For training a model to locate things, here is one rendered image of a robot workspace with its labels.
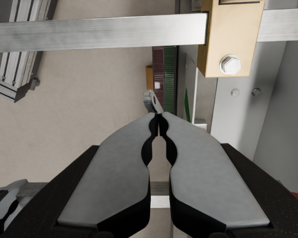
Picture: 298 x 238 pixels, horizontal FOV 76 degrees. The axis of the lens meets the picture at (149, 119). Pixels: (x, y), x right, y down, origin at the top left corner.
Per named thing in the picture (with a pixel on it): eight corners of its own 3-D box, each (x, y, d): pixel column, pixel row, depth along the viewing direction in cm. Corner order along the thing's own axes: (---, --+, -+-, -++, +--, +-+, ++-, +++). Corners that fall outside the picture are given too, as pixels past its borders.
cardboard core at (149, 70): (147, 119, 113) (144, 68, 98) (148, 113, 120) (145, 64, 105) (161, 119, 113) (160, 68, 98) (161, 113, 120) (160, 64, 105)
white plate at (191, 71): (179, 162, 47) (185, 196, 39) (184, 53, 35) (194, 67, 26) (181, 162, 47) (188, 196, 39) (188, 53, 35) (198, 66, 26)
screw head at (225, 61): (218, 74, 21) (221, 77, 20) (220, 54, 20) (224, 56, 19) (237, 73, 21) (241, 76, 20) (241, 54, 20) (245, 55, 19)
